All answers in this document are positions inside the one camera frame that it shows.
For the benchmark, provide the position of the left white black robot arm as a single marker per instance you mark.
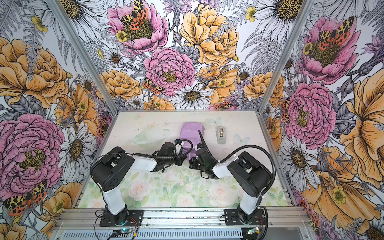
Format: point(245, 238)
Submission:
point(109, 171)

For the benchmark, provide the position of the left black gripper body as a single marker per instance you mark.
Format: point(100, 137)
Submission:
point(177, 161)

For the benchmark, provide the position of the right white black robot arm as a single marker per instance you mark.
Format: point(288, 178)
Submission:
point(252, 176)

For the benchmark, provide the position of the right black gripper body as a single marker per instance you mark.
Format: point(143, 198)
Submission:
point(195, 164)

